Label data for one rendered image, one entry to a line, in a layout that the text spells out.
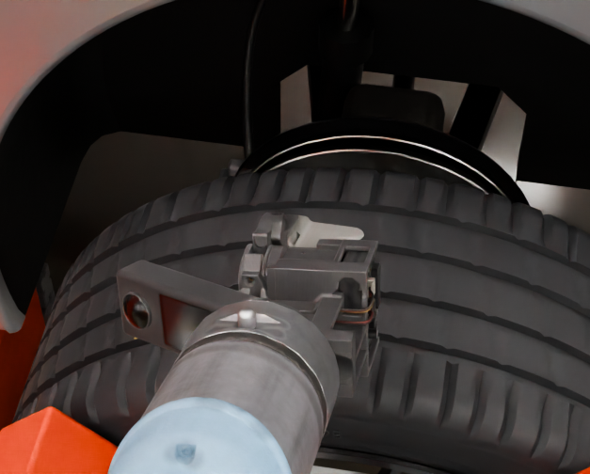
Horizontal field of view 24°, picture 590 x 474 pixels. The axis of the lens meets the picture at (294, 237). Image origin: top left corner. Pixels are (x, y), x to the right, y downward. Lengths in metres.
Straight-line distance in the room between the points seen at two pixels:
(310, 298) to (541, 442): 0.27
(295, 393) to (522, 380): 0.37
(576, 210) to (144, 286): 1.90
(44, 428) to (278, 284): 0.29
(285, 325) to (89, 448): 0.36
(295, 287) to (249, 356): 0.14
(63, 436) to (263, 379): 0.39
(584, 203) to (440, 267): 1.66
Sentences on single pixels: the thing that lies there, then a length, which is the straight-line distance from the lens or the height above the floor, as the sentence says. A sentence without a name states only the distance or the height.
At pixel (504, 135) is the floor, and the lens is 2.80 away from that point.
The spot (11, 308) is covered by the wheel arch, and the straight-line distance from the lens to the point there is 1.56.
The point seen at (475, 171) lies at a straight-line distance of 1.40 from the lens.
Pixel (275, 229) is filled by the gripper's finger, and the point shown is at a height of 1.34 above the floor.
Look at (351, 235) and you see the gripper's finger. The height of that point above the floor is 1.31.
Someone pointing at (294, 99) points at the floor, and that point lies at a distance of 2.84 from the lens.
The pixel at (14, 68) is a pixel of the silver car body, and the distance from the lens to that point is 1.24.
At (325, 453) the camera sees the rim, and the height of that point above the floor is 1.10.
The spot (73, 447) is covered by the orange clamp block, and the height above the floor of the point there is 1.11.
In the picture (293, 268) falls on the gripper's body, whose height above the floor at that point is 1.36.
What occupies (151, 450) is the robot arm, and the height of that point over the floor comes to 1.46.
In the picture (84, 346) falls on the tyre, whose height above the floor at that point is 1.08.
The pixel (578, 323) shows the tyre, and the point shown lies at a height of 1.14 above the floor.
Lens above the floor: 2.01
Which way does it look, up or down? 51 degrees down
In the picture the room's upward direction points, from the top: straight up
